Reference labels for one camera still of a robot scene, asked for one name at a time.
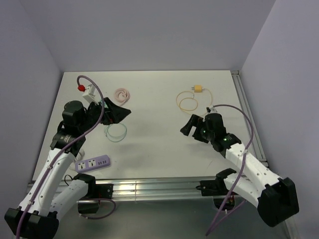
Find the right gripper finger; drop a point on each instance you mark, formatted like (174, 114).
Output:
(194, 121)
(199, 138)

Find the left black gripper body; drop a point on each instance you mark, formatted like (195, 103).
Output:
(92, 116)

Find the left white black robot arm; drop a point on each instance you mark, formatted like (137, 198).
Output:
(39, 213)

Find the aluminium front rail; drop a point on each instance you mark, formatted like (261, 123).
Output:
(149, 189)

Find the purple power strip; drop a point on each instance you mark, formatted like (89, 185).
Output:
(92, 164)

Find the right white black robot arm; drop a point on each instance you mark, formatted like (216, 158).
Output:
(274, 197)

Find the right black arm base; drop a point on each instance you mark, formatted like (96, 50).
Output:
(212, 188)

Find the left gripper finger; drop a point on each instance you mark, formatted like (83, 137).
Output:
(114, 111)
(113, 120)

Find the aluminium side rail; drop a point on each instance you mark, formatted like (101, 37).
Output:
(244, 104)

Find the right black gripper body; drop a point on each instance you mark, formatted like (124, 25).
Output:
(206, 134)

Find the yellow charger plug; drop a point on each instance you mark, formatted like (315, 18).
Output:
(197, 88)

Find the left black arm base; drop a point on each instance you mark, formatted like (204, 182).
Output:
(88, 207)

